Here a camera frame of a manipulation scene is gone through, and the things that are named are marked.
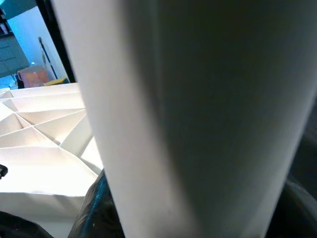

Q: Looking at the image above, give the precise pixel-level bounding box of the white plastic table leg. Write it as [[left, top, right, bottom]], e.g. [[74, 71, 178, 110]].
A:
[[51, 0, 317, 238]]

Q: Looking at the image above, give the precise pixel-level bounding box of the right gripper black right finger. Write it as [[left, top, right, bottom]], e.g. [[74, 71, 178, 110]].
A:
[[262, 180, 317, 238]]

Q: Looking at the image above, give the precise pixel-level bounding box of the white plastic children table top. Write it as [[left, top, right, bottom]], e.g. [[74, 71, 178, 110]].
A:
[[0, 83, 105, 238]]

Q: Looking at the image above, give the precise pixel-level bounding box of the black door frame post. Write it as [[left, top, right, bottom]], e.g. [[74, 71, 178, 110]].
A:
[[36, 0, 76, 84]]

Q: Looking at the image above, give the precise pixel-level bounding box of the black plastic table cover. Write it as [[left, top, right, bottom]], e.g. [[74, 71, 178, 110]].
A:
[[0, 94, 317, 238]]

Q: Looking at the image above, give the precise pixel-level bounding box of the broom stick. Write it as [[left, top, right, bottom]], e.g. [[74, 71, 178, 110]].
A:
[[37, 36, 58, 80]]

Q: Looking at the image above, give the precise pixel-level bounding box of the yellow flat item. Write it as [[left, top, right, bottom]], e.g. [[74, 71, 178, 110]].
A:
[[44, 77, 68, 86]]

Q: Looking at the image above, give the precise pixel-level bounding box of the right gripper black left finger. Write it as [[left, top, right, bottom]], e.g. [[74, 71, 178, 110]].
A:
[[68, 171, 124, 238]]

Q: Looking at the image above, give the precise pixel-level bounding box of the pink bucket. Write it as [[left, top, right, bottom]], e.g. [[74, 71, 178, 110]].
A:
[[16, 64, 48, 88]]

